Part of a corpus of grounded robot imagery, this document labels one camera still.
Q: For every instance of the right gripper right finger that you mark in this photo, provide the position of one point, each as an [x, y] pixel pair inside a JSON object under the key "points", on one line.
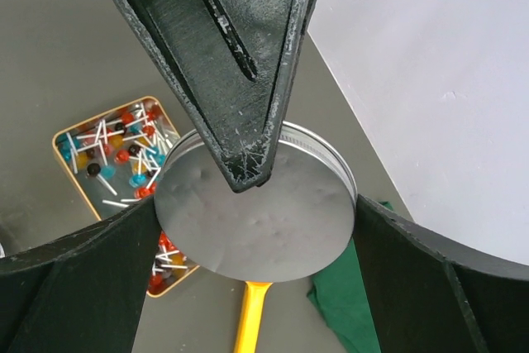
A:
{"points": [[428, 293]]}

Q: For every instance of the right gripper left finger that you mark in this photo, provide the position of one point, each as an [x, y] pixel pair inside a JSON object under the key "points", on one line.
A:
{"points": [[83, 292]]}

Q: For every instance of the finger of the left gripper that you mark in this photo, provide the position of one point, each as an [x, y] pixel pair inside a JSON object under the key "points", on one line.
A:
{"points": [[231, 64]]}

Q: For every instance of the tan candy box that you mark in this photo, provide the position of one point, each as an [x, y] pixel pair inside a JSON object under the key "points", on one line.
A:
{"points": [[114, 159]]}

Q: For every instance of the white round lid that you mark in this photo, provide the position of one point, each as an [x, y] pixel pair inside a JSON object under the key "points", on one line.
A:
{"points": [[292, 226]]}

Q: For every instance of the yellow plastic scoop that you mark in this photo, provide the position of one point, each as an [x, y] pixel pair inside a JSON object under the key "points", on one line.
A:
{"points": [[250, 319]]}

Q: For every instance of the dark green folded cloth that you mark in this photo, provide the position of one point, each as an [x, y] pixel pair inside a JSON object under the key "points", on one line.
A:
{"points": [[338, 294]]}

